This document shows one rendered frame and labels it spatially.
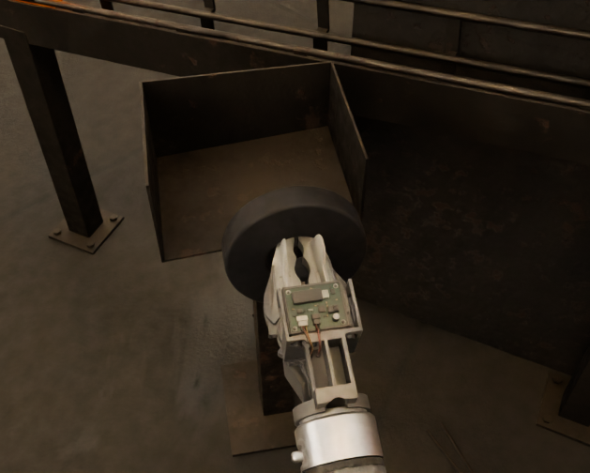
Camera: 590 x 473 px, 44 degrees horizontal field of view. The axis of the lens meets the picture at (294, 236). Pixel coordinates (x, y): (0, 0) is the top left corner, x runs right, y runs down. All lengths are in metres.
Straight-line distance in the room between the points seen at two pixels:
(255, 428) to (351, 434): 0.81
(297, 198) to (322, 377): 0.18
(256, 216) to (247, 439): 0.78
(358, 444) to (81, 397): 0.97
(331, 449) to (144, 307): 1.05
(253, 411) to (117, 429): 0.27
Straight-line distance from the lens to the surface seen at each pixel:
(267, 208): 0.73
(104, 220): 1.83
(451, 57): 1.11
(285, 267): 0.72
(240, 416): 1.46
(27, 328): 1.68
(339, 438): 0.65
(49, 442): 1.52
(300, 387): 0.70
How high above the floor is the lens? 1.30
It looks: 48 degrees down
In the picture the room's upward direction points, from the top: straight up
